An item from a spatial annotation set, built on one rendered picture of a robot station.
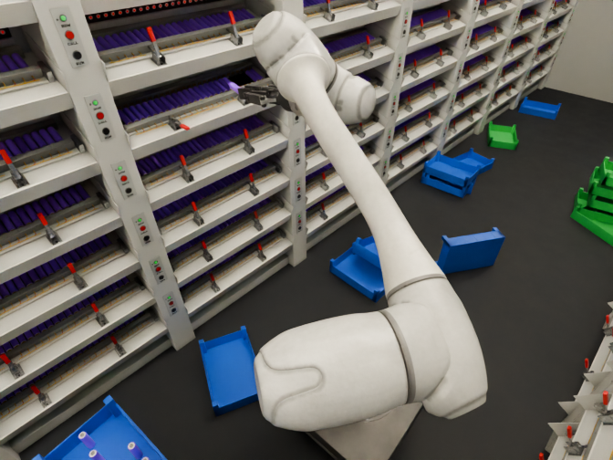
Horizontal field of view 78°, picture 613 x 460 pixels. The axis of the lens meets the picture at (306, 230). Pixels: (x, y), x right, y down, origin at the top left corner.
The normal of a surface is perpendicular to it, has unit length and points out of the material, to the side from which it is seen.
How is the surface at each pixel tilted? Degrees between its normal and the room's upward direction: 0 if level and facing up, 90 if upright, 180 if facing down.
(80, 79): 90
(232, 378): 0
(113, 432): 0
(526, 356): 0
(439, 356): 31
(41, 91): 18
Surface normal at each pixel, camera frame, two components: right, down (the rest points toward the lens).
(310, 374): -0.08, -0.35
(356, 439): -0.02, -0.75
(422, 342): 0.18, -0.51
